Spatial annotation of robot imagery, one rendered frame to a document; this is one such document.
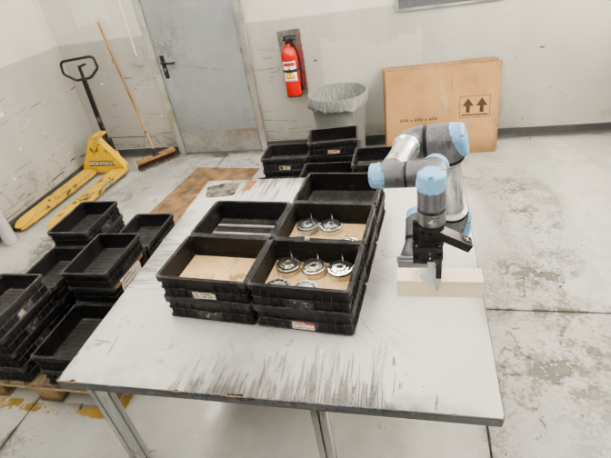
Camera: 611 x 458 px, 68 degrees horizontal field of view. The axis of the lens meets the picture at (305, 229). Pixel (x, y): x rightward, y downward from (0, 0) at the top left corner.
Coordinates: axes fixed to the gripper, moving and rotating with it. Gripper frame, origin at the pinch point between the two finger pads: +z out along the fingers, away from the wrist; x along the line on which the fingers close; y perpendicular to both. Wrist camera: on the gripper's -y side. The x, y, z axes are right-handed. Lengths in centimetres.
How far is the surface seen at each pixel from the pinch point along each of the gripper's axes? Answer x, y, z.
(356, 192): -99, 36, 26
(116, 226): -126, 212, 63
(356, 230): -63, 33, 26
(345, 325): -11.2, 32.2, 32.8
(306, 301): -12, 46, 22
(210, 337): -7, 87, 38
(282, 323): -14, 58, 36
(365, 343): -8.8, 25.4, 38.9
